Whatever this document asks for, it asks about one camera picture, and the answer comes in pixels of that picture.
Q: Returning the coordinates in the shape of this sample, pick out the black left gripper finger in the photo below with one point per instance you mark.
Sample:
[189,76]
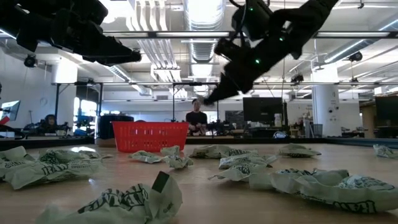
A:
[99,59]
[115,49]

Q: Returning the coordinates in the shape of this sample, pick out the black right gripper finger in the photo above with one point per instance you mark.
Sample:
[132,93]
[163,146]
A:
[228,91]
[219,88]

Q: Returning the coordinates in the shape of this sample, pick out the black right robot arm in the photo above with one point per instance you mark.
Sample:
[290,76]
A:
[311,15]

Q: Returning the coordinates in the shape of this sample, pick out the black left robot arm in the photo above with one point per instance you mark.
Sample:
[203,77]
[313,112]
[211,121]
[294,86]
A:
[62,9]

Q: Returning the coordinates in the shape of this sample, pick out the black background robot arm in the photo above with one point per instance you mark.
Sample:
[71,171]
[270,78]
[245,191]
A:
[34,128]
[220,127]

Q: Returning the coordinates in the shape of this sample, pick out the grey mesh waste bin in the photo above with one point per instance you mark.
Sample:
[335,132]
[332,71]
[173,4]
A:
[317,130]

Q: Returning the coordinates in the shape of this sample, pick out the dark chalkboard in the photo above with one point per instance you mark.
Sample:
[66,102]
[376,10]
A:
[234,117]

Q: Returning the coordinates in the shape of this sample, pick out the person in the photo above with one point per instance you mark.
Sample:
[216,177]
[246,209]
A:
[196,119]
[50,123]

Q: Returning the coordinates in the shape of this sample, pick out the large black monitor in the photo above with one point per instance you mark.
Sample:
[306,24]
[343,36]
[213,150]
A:
[262,110]

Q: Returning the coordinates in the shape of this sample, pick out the white square column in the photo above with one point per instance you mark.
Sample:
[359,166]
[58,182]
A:
[63,93]

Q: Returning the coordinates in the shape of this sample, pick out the white ceiling light fixture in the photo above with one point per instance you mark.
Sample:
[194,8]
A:
[166,74]

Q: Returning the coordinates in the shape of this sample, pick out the white bottle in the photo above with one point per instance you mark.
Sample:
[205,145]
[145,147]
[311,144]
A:
[277,120]

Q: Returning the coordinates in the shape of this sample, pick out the blue background machine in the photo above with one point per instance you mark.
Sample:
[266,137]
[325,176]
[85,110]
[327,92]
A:
[82,123]

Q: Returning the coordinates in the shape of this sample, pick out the white blue round object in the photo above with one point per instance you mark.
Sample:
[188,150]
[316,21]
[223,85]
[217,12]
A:
[280,135]

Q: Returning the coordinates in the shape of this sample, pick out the red plastic basket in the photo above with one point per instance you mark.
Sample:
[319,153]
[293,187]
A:
[149,137]

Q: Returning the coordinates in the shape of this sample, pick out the white round column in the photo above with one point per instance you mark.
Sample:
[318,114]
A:
[326,105]

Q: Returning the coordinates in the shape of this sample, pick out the tilted grey monitor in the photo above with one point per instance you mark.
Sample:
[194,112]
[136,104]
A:
[11,110]

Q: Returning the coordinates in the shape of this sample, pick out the red bar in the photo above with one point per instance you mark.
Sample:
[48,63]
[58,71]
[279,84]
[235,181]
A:
[3,120]

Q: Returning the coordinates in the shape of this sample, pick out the dark monitor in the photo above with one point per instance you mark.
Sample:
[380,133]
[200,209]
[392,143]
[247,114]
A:
[387,110]

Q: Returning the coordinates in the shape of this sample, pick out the black hanging camera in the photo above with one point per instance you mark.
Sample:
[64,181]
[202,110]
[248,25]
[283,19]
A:
[355,56]
[138,56]
[297,78]
[30,61]

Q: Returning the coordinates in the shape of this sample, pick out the black background rig frame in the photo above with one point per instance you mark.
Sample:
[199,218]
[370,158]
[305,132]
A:
[173,102]
[57,105]

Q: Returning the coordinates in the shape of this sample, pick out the silver ventilation duct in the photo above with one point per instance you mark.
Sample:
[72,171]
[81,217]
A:
[203,12]

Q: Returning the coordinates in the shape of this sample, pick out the black aluminium rig frame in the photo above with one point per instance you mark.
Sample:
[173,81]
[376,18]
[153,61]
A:
[46,143]

